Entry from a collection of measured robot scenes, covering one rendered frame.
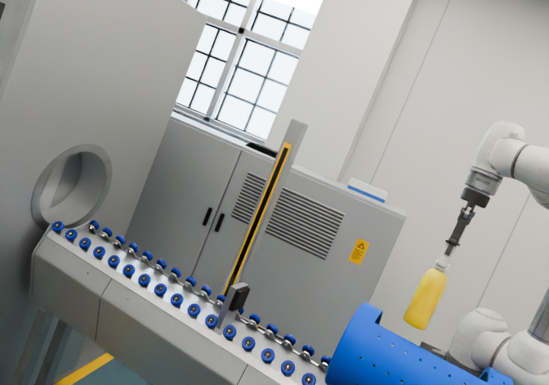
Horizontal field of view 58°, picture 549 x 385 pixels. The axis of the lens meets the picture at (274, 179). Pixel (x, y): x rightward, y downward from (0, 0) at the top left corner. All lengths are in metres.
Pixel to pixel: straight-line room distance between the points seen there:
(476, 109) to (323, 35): 1.35
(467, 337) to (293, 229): 1.33
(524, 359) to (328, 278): 1.36
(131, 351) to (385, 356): 0.92
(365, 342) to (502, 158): 0.65
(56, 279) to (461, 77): 3.35
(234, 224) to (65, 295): 1.35
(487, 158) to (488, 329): 0.81
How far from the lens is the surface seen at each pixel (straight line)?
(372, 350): 1.56
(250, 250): 2.10
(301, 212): 3.03
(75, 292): 2.06
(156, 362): 1.91
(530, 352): 2.04
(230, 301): 1.77
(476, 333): 2.10
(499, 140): 1.50
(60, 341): 2.39
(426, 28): 4.41
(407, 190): 4.24
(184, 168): 3.27
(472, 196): 1.50
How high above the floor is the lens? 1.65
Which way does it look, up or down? 6 degrees down
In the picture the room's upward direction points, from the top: 22 degrees clockwise
